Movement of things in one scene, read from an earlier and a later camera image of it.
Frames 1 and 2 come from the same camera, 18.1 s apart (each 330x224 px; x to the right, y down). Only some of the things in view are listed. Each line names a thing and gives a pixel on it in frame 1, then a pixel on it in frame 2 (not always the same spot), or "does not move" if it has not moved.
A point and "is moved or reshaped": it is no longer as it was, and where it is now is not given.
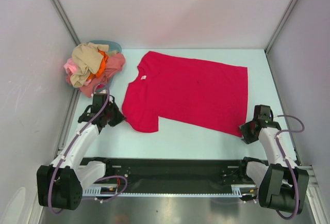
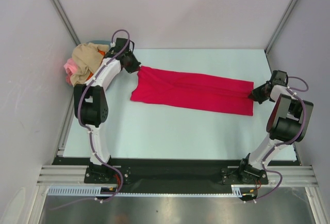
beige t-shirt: (87, 58) does not move
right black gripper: (247, 138) -> (255, 94)
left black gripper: (119, 117) -> (135, 66)
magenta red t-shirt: (208, 95) is moved or reshaped
